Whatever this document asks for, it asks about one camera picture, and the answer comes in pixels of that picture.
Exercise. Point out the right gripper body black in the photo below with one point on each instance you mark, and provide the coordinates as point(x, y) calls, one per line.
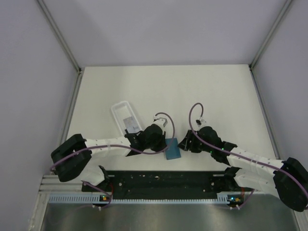
point(197, 145)

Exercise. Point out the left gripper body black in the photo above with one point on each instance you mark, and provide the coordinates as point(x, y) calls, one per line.
point(157, 146)

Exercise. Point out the blue leather card holder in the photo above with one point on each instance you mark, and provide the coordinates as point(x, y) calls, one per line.
point(173, 152)

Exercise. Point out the white plastic basket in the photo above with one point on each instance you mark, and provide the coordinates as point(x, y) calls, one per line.
point(121, 111)

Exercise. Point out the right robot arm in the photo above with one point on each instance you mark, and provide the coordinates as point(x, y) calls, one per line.
point(284, 179)

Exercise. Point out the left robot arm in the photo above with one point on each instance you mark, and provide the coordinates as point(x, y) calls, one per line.
point(82, 159)

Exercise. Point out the silver VIP card bottom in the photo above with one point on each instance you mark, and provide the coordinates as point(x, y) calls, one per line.
point(131, 125)

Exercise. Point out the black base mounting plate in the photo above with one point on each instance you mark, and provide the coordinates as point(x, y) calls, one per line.
point(208, 181)

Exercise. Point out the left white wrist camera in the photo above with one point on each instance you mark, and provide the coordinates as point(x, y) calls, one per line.
point(161, 122)

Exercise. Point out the grey slotted cable duct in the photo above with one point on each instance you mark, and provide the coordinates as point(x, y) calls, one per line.
point(90, 198)

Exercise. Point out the right aluminium corner post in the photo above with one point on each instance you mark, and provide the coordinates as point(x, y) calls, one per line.
point(271, 33)

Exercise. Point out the aluminium corner post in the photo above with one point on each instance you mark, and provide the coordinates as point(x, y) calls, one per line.
point(271, 33)
point(57, 33)

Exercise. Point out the aluminium frame rail front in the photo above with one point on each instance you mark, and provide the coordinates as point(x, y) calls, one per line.
point(51, 184)

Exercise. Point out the left aluminium corner post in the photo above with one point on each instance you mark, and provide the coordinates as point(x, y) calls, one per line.
point(57, 33)

